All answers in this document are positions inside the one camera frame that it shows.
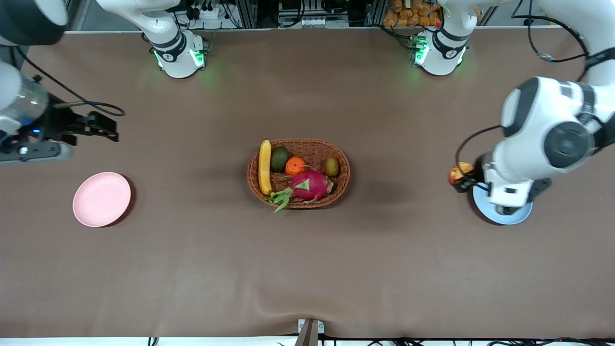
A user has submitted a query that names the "red yellow apple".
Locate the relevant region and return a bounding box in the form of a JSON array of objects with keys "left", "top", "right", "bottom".
[{"left": 448, "top": 162, "right": 476, "bottom": 189}]

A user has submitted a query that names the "yellow banana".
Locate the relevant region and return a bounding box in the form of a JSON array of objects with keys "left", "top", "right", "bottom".
[{"left": 258, "top": 139, "right": 273, "bottom": 196}]

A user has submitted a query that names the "blue bowl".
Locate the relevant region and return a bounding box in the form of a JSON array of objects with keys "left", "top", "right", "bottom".
[{"left": 470, "top": 185, "right": 534, "bottom": 225}]

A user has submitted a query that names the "pink plate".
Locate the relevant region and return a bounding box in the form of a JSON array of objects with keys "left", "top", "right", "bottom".
[{"left": 73, "top": 172, "right": 132, "bottom": 227}]

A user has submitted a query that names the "white power strip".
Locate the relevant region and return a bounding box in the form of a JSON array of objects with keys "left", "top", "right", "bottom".
[{"left": 190, "top": 4, "right": 232, "bottom": 21}]

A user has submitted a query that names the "pink dragon fruit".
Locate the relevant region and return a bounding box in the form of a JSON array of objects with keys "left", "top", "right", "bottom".
[{"left": 267, "top": 168, "right": 335, "bottom": 213}]

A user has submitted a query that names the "brown wicker basket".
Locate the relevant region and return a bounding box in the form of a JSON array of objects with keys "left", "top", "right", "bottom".
[{"left": 247, "top": 138, "right": 351, "bottom": 209}]

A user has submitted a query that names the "brown table cover cloth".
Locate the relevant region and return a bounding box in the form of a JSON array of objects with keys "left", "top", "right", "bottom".
[{"left": 0, "top": 26, "right": 615, "bottom": 339}]

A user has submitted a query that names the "dark green avocado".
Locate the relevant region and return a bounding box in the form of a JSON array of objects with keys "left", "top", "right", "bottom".
[{"left": 271, "top": 146, "right": 291, "bottom": 173}]

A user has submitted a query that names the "pile of orange toy breads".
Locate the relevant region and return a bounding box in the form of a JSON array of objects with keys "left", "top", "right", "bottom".
[{"left": 383, "top": 0, "right": 443, "bottom": 28}]

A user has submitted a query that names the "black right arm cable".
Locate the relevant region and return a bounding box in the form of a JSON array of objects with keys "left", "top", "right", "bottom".
[{"left": 14, "top": 46, "right": 126, "bottom": 117}]

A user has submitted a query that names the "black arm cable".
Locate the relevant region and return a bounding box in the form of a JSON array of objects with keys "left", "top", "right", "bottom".
[
  {"left": 14, "top": 46, "right": 126, "bottom": 117},
  {"left": 455, "top": 0, "right": 590, "bottom": 183}
]

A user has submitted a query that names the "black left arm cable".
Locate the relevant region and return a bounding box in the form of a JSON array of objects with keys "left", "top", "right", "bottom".
[{"left": 455, "top": 0, "right": 590, "bottom": 183}]

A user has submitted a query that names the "metal table edge bracket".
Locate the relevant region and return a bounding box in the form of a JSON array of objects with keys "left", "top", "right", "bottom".
[{"left": 297, "top": 319, "right": 325, "bottom": 346}]

